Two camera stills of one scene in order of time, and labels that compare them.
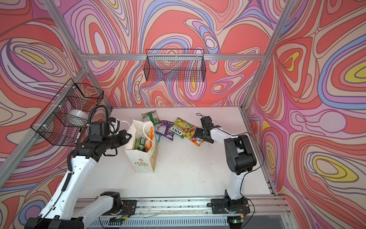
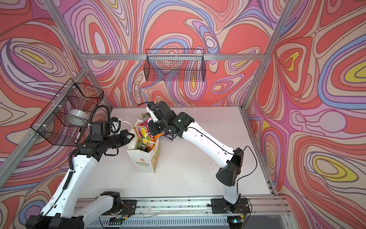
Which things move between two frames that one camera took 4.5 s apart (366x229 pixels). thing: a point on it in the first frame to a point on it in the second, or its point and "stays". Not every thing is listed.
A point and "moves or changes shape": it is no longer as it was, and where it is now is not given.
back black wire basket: x=175 y=65 stays
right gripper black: x=200 y=130 to x=152 y=125
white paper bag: x=141 y=148 stays
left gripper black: x=124 y=140 stays
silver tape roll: x=79 y=113 stays
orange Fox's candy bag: x=197 y=141 moves or changes shape
